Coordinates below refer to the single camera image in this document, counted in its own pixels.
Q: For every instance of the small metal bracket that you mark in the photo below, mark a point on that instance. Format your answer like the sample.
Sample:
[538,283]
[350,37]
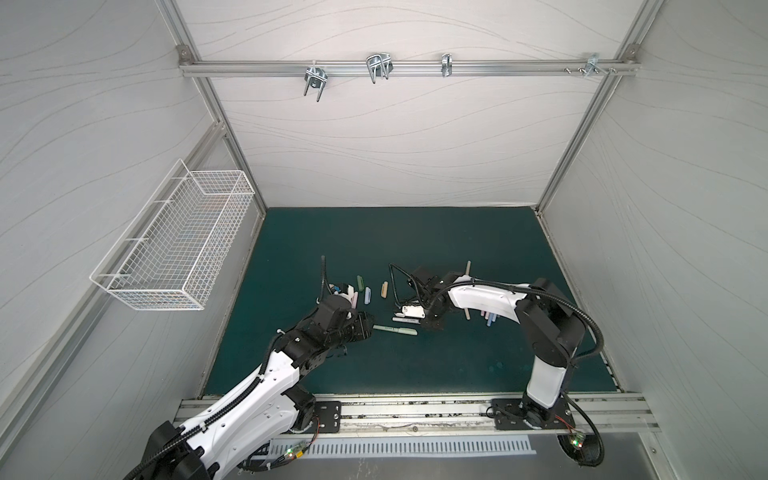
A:
[446,65]

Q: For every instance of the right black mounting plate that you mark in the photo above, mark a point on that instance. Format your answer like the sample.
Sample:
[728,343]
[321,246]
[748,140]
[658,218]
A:
[516,417]

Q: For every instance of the aluminium crossbar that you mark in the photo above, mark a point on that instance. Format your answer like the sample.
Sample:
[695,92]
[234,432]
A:
[401,68]

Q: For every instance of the green table mat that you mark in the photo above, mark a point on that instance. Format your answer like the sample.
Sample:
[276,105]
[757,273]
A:
[296,247]

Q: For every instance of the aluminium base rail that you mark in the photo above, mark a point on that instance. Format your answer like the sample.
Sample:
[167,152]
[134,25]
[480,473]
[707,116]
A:
[466,414]

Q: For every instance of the white slotted cable duct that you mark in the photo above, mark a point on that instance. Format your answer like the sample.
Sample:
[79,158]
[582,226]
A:
[420,447]

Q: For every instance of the metal U-bolt hook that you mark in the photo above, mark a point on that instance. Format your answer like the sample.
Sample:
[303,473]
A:
[379,65]

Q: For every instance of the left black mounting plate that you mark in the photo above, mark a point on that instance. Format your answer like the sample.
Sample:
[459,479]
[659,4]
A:
[320,417]

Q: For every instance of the metal hook bracket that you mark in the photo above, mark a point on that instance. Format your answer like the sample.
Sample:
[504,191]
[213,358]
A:
[591,67]

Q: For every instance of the black mounting plate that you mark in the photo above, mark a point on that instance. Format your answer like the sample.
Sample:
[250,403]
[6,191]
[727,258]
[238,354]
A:
[516,417]
[320,417]

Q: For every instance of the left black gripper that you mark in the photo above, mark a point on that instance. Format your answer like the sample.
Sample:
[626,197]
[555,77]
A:
[362,329]

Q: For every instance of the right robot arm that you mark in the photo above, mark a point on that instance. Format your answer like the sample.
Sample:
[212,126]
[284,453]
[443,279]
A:
[560,334]

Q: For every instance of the white wire basket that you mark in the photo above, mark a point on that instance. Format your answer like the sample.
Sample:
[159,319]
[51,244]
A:
[169,256]

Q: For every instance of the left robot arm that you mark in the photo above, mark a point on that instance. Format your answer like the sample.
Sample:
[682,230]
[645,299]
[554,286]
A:
[267,403]

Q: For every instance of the metal U-bolt clamp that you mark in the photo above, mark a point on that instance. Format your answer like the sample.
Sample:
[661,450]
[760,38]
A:
[316,79]

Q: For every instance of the light green pen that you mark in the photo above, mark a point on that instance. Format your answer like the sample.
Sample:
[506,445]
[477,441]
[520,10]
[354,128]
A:
[396,330]

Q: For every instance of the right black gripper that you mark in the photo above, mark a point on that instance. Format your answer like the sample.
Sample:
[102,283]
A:
[420,297]

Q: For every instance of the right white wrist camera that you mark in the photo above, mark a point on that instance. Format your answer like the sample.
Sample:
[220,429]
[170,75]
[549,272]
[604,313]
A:
[413,311]

